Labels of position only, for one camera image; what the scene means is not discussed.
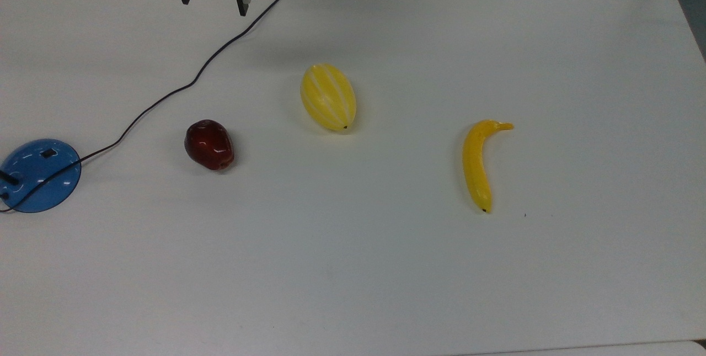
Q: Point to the blue dome lamp base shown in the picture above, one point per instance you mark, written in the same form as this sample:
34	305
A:
38	176

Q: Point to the yellow striped toy melon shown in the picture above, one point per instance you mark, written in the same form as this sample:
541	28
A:
328	96

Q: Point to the red toy apple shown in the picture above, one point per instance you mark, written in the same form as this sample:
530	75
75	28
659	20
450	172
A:
208	144

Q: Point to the yellow toy banana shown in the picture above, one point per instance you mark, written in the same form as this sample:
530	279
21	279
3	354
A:
475	168

